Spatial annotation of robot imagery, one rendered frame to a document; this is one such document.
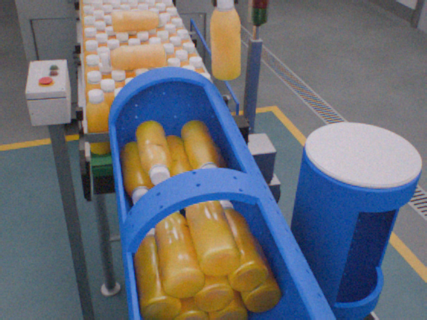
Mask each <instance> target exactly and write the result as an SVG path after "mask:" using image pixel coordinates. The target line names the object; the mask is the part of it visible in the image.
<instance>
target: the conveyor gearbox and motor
mask: <svg viewBox="0 0 427 320"><path fill-rule="evenodd" d="M248 147H249V151H250V152H251V154H252V157H253V158H254V160H255V163H256V164H257V166H258V168H259V170H260V172H261V173H262V176H263V178H264V179H265V182H266V184H267V185H268V186H269V188H270V191H271V194H272V196H273V198H274V200H275V201H276V204H278V201H279V200H280V196H281V190H280V186H281V184H280V182H279V180H278V179H277V177H276V175H275V174H274V167H275V157H276V153H277V150H275V148H274V147H273V145H272V144H271V142H270V139H269V136H267V134H266V133H259V134H251V135H249V144H248Z"/></svg>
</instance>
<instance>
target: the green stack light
mask: <svg viewBox="0 0 427 320"><path fill-rule="evenodd" d="M268 9H269V7H267V8H263V9H257V8H252V7H250V6H249V13H248V22H250V23H252V24H265V23H267V22H268Z"/></svg>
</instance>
